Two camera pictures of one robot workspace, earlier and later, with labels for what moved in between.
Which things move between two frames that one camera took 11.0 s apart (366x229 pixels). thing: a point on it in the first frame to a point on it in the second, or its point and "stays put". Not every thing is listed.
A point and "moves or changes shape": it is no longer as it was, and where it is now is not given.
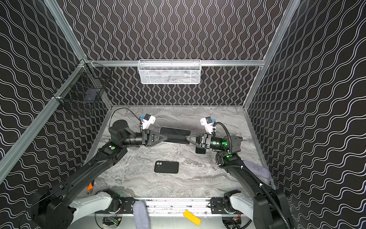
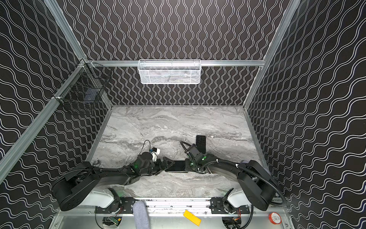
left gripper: x=146 y=137 to x=159 y=165
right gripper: x=204 y=140 to x=188 y=164
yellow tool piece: x=192 y=217 stays put
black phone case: x=163 y=166 moves or changes shape
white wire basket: x=169 y=71 stays put
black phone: x=175 y=135 to x=177 y=166
